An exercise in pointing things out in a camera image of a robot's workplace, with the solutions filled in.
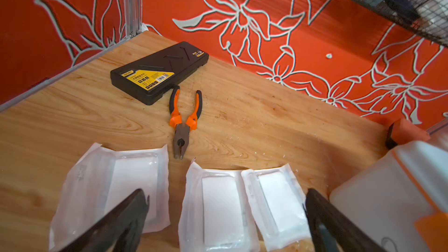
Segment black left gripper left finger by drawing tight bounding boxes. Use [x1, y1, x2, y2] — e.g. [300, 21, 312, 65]
[61, 189, 149, 252]

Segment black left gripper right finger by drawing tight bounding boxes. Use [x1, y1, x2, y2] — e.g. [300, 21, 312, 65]
[304, 189, 384, 252]

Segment gauze packet clear wrapper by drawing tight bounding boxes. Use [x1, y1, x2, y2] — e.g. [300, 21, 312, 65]
[49, 143, 170, 252]

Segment grey orange medicine chest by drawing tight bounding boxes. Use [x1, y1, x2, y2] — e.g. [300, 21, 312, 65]
[330, 141, 448, 252]

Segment red plastic tool case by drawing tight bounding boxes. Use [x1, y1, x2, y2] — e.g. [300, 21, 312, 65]
[385, 119, 431, 149]

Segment black warning label case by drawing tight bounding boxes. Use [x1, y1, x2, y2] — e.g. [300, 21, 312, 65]
[110, 42, 209, 106]

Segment orange handled pliers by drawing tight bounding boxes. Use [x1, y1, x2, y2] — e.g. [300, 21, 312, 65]
[169, 85, 203, 160]

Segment aluminium frame post left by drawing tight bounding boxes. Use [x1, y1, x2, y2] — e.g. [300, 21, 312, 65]
[124, 0, 142, 39]

